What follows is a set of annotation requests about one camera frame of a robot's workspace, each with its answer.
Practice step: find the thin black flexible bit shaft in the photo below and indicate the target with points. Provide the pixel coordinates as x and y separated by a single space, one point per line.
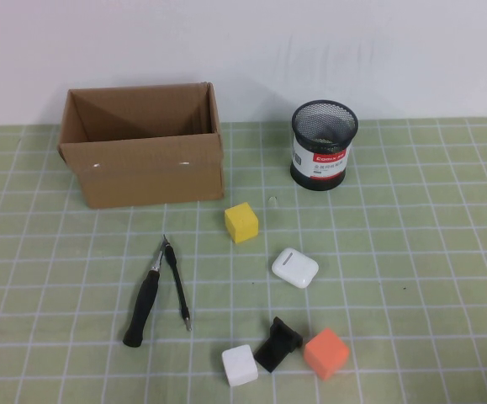
178 282

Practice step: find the yellow cube block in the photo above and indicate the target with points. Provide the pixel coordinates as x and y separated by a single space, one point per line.
243 223

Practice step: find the small clear plastic scrap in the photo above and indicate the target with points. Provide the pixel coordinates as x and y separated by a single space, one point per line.
273 201

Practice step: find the white earbuds case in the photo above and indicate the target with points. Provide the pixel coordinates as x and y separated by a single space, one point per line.
295 267

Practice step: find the black mesh pen holder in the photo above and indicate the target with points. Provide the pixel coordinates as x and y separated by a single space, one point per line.
323 168

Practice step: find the brown cardboard box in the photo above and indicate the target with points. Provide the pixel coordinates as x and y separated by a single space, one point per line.
142 177

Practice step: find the white cube block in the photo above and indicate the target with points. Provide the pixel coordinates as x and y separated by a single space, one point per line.
239 365

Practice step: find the orange cube block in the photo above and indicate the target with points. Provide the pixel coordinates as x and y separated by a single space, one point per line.
326 353

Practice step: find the green grid table mat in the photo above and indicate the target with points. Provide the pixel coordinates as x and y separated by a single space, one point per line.
58 252

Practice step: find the black plastic bracket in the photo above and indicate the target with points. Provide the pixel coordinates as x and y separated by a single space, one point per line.
274 349

